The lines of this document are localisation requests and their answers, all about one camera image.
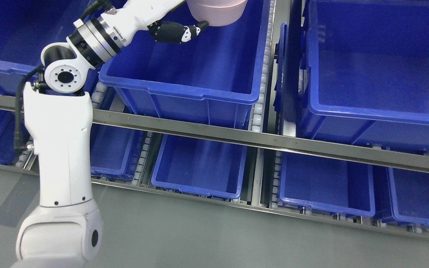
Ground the black white robotic thumb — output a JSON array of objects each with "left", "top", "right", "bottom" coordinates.
[{"left": 147, "top": 20, "right": 209, "bottom": 44}]

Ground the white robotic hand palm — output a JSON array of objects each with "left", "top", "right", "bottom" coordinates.
[{"left": 106, "top": 0, "right": 184, "bottom": 47}]

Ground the pink bowl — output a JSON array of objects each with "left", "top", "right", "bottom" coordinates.
[{"left": 186, "top": 0, "right": 248, "bottom": 27}]

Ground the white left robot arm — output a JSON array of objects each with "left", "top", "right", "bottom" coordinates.
[{"left": 13, "top": 0, "right": 209, "bottom": 268}]

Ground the blue bin upper middle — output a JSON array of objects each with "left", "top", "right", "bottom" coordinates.
[{"left": 99, "top": 0, "right": 272, "bottom": 130}]

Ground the blue bin lower middle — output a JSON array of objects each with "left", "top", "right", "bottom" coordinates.
[{"left": 150, "top": 134, "right": 248, "bottom": 200}]

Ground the metal shelf rack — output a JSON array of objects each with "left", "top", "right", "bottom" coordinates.
[{"left": 0, "top": 0, "right": 429, "bottom": 244}]

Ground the blue bin upper left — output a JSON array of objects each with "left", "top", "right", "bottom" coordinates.
[{"left": 0, "top": 0, "right": 93, "bottom": 96}]

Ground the blue bin lower left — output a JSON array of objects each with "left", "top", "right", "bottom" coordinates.
[{"left": 90, "top": 124, "right": 146, "bottom": 182}]

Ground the blue bin upper right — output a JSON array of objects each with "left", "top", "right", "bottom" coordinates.
[{"left": 276, "top": 0, "right": 429, "bottom": 152}]

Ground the blue bin lower far right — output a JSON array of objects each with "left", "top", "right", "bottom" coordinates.
[{"left": 373, "top": 166, "right": 429, "bottom": 228}]

